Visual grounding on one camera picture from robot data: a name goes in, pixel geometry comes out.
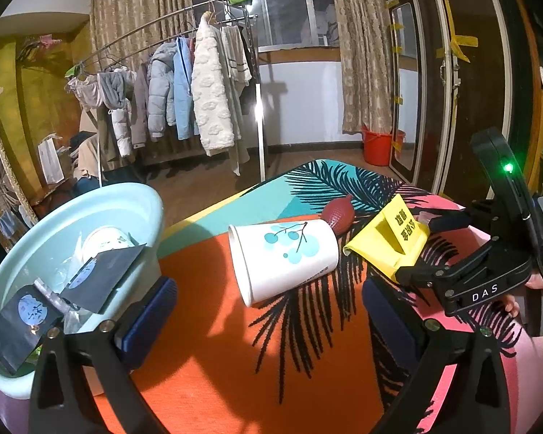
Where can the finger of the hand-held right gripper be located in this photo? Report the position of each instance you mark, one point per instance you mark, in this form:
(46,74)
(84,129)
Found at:
(466,219)
(430,275)

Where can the beige striped cardigan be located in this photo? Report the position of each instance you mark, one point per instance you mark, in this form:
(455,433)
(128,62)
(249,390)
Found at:
(237,58)

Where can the ornate framed mirror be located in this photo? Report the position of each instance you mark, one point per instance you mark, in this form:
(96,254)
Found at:
(9,167)

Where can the pile of clothes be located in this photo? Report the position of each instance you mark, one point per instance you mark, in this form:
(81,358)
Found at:
(88,153)

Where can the pale pink top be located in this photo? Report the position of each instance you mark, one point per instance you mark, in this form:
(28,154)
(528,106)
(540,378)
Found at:
(88,92)

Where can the white paper bag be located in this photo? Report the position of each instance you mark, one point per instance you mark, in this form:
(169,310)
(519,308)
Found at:
(49,162)

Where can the beige patterned curtain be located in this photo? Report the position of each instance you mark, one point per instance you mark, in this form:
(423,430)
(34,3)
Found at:
(135,4)
(366,54)

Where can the grey-blue puffer jacket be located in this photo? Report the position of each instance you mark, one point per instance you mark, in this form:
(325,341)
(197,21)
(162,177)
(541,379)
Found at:
(160,95)

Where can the taupe coat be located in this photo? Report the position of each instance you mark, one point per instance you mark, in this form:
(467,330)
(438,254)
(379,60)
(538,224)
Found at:
(140,113)

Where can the metal clothes rack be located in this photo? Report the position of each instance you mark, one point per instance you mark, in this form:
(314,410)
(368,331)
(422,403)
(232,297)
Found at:
(261,144)

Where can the green snack packet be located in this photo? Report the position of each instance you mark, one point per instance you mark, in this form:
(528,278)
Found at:
(34,355)

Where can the red plastic bucket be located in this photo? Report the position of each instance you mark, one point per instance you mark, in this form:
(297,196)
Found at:
(380,149)

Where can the window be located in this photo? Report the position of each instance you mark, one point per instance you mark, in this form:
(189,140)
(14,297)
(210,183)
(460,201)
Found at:
(289,13)

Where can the white cup blue berry print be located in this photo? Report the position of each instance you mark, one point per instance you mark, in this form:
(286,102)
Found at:
(280,271)

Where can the dark brown wardrobe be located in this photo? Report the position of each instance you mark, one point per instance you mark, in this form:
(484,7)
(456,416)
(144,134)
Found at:
(479,99)

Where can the light blue jacket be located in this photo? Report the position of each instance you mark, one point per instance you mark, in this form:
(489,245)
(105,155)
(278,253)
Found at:
(184,99)

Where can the white fleece jacket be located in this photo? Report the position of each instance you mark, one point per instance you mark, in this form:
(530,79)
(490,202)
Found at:
(210,99)

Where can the white cup green print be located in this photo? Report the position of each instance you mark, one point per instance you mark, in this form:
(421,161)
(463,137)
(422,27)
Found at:
(106,239)

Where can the light blue plastic basin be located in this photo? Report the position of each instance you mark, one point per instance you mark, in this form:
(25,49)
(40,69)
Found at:
(117,208)

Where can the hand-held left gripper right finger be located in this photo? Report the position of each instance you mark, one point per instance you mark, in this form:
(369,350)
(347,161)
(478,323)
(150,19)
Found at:
(389,325)

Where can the pink artificial flowers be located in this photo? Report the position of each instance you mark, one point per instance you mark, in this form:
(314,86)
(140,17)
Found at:
(40,45)

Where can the dark red oval toy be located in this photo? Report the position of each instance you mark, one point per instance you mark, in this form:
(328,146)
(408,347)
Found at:
(339,214)

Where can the grey hoodie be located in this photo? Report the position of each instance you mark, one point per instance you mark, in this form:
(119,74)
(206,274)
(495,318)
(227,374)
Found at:
(115,88)

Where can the colourful leaf print tablecloth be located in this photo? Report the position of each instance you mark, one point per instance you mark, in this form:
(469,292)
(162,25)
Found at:
(217,370)

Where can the white puffer jacket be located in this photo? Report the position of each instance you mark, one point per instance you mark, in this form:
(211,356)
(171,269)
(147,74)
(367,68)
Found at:
(121,131)

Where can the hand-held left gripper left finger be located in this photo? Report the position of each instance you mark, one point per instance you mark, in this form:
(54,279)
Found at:
(140,327)

